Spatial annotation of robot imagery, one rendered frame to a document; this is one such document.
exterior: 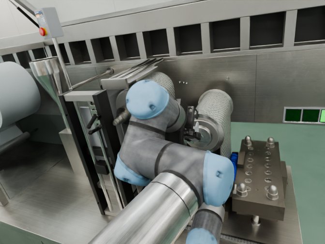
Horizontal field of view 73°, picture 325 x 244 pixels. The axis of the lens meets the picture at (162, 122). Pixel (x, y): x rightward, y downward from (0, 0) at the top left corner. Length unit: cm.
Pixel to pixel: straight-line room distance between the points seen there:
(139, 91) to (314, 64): 73
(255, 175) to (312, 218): 139
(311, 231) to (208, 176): 190
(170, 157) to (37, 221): 91
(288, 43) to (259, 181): 51
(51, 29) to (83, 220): 76
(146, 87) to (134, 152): 12
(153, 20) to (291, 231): 97
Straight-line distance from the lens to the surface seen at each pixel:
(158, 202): 28
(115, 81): 76
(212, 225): 61
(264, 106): 103
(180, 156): 34
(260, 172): 94
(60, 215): 115
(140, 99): 40
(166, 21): 103
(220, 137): 73
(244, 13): 96
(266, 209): 84
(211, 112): 76
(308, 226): 221
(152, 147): 38
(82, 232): 102
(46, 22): 94
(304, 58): 98
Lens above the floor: 161
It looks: 25 degrees down
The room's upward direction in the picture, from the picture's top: 9 degrees counter-clockwise
